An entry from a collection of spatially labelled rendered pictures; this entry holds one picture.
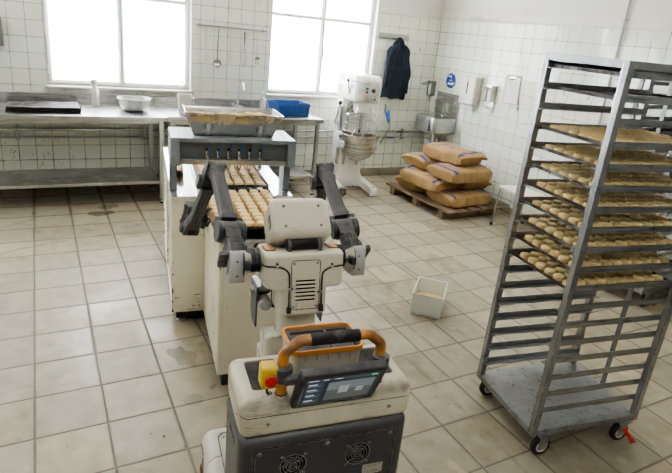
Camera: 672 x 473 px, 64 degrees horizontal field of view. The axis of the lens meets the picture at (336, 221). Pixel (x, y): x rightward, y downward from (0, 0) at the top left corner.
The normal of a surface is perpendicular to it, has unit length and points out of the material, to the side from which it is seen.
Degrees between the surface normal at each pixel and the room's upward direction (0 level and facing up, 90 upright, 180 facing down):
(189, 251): 90
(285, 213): 47
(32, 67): 90
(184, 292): 90
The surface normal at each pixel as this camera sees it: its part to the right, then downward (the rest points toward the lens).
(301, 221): 0.31, -0.39
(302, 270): 0.34, 0.20
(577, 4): -0.88, 0.07
